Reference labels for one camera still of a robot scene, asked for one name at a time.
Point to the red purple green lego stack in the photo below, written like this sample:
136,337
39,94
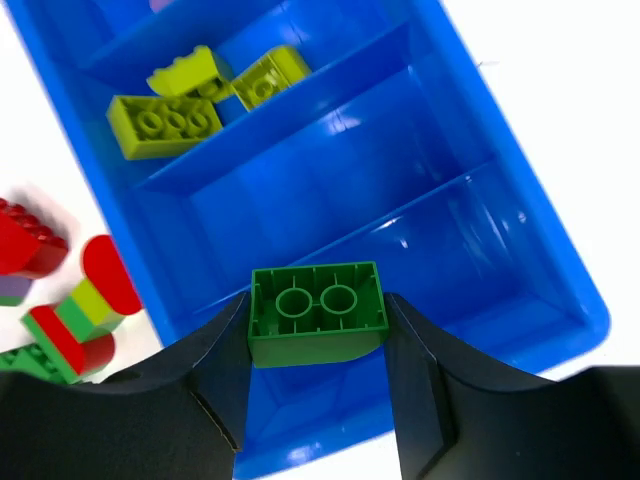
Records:
30,250

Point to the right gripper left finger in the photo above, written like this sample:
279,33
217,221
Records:
179,414

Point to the blue divided plastic bin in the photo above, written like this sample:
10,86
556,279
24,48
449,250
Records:
392,150

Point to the red yellow green lego stack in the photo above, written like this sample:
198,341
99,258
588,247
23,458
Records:
76,334

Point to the dark green lego brick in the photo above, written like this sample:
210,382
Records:
315,314

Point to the long lime lego brick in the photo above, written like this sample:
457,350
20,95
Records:
150,127

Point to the rounded green lego brick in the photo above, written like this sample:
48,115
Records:
202,73

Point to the purple lego brick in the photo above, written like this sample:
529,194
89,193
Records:
158,5

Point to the small lime lego brick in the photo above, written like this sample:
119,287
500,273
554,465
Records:
275,71

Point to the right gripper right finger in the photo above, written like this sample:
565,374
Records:
462,414

